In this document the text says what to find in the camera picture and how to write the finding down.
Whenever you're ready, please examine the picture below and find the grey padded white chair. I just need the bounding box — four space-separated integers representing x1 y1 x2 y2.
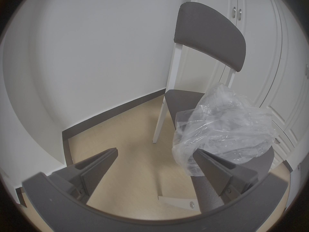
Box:
152 3 276 213

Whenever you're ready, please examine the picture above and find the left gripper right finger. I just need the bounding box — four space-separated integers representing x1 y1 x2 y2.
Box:
193 149 259 199

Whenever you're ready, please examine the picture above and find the white wardrobe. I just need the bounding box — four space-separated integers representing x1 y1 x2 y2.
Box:
191 0 309 171

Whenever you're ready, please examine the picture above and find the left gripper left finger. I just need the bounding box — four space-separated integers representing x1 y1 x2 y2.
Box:
51 148 119 203

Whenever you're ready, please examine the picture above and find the clear plastic bag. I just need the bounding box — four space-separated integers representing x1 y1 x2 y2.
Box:
172 82 280 177

